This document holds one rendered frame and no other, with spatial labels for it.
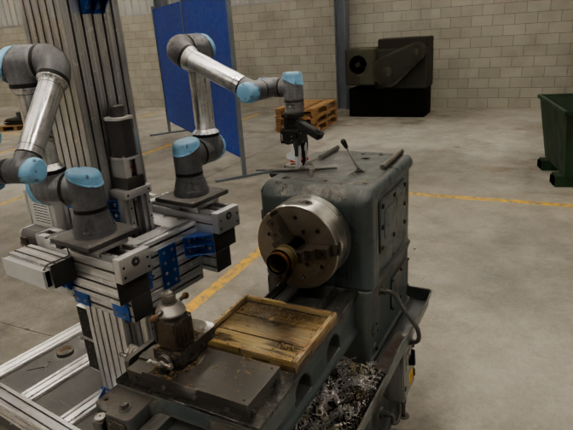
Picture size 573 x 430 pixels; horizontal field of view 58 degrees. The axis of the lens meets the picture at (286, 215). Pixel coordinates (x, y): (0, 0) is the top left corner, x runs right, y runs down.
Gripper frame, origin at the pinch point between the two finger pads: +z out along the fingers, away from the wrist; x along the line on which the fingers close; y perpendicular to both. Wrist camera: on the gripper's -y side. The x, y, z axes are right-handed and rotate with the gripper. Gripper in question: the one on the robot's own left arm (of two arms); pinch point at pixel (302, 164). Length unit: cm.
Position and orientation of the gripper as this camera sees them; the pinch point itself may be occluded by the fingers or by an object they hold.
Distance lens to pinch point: 206.7
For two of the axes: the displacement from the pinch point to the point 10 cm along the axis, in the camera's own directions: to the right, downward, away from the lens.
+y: -8.8, -1.0, 4.6
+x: -4.7, 3.3, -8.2
